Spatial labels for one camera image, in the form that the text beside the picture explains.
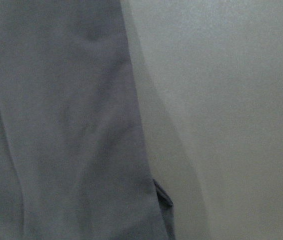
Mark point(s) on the dark brown t-shirt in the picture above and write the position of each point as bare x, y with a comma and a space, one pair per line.
73, 161

